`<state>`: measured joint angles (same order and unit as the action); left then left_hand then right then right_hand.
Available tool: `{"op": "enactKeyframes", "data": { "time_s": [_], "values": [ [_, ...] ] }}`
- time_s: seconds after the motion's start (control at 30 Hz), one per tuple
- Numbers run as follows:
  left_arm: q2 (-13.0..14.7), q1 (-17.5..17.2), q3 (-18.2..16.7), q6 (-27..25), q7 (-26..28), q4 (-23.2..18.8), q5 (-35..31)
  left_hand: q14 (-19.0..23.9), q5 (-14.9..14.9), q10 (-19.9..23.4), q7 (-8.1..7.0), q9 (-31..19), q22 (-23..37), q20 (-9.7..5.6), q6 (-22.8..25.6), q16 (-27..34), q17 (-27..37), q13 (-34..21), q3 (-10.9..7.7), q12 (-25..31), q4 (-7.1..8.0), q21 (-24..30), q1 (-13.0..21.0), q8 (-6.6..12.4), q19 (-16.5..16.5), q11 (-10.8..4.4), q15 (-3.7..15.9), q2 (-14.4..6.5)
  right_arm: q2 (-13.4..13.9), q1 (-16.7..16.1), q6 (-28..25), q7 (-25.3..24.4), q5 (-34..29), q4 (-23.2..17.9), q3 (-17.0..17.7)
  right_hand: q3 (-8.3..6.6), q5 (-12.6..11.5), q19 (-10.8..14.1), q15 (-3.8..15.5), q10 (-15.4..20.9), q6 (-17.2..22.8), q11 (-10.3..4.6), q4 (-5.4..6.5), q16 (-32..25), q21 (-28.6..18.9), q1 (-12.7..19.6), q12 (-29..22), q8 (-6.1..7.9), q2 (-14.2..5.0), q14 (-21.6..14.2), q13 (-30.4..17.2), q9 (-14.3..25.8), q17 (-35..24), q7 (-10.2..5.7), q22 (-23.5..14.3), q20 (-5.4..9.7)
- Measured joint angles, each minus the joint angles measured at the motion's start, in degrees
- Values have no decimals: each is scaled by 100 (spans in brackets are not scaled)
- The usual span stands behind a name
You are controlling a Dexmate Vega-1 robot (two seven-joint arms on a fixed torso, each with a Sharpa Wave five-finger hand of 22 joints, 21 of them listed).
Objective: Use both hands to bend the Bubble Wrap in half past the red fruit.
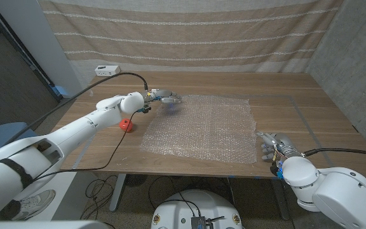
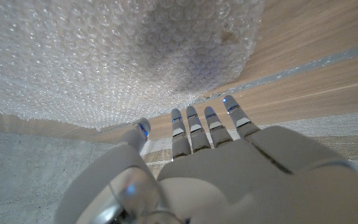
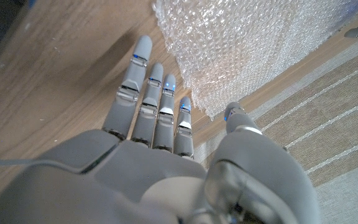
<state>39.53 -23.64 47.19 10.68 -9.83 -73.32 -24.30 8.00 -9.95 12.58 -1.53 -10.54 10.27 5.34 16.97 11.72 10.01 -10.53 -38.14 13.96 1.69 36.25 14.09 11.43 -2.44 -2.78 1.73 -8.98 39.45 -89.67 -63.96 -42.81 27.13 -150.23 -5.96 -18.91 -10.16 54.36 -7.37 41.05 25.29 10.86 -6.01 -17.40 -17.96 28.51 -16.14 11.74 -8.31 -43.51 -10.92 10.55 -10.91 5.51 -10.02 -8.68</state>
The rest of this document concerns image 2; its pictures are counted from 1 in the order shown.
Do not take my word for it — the clear bubble wrap sheet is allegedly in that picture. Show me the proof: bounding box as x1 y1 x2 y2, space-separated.
0 0 265 130

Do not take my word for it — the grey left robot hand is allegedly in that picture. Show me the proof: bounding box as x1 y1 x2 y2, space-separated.
53 95 358 224

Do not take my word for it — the grey tape strip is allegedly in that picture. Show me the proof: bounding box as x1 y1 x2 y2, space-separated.
194 42 358 105

